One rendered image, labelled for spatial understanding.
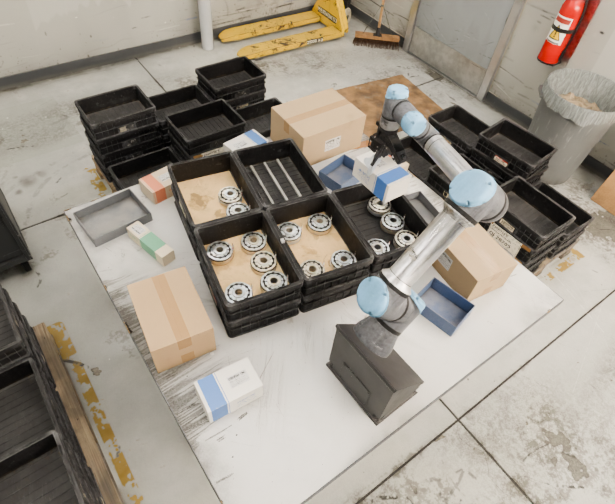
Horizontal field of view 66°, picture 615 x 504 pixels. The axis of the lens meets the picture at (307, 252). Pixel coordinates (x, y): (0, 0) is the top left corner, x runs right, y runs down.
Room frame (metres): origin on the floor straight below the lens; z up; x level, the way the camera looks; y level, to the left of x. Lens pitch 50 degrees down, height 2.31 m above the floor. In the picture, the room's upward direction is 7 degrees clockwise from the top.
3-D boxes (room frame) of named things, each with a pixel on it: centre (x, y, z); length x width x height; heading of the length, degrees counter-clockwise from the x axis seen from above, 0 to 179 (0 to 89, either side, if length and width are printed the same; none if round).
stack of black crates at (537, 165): (2.54, -1.22, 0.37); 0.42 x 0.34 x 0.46; 41
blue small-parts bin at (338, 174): (1.86, -0.13, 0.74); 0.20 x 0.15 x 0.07; 143
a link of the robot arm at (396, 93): (1.48, -0.24, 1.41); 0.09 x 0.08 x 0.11; 27
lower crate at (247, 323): (1.11, 0.22, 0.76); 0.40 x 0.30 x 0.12; 31
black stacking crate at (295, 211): (1.26, -0.04, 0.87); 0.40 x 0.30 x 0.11; 31
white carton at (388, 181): (1.47, -0.26, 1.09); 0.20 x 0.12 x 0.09; 41
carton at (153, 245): (1.26, 0.67, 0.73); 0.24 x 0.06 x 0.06; 55
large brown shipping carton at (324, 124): (2.14, 0.03, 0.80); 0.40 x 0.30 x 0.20; 130
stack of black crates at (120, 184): (2.11, 1.01, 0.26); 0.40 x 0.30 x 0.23; 131
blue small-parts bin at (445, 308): (1.12, -0.58, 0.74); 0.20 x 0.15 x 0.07; 52
